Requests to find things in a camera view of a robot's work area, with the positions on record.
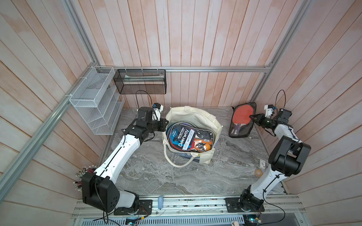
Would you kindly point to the Deerway paddle set clear case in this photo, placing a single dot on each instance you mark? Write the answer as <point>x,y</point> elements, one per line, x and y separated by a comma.
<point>185,137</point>

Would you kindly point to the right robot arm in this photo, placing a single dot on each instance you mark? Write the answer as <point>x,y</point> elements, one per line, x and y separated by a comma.
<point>286,159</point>

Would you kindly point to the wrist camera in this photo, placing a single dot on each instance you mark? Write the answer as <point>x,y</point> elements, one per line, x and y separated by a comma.
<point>157,109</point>
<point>269,110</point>

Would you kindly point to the aluminium front rail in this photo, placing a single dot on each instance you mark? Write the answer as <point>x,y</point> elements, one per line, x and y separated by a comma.
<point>197,210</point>

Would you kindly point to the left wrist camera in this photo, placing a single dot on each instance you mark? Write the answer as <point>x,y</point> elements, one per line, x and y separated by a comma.
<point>157,109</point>

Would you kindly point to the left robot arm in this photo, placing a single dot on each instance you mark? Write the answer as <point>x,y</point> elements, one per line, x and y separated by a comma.
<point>99,187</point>

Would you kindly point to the black mesh wall basket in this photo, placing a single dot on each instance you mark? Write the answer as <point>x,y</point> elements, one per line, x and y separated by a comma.
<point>133,81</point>

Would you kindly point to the cream canvas tote bag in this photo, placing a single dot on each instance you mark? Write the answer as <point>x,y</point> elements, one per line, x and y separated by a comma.
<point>200,119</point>

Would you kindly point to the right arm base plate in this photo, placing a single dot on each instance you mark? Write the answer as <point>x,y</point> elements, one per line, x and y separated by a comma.
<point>234,204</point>

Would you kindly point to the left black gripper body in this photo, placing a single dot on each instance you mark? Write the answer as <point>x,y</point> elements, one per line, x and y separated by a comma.
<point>155,125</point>

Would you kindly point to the white wire mesh shelf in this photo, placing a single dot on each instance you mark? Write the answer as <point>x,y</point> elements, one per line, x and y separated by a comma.
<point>97,100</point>

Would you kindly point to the small white card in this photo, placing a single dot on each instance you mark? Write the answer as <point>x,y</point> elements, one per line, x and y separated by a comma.
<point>262,164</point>

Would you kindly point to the orange ping pong ball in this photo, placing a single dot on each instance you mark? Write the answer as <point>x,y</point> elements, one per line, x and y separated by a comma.
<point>259,173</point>

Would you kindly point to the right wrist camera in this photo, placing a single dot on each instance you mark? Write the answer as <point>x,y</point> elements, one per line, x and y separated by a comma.
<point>269,110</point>

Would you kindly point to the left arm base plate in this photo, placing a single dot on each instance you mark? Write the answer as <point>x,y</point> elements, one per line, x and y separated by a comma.
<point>140,207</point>

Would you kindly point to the red paddle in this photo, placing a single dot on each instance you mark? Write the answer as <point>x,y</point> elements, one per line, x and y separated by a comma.
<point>241,124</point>

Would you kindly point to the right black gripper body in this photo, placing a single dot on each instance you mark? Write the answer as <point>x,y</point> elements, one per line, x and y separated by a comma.
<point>265,122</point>

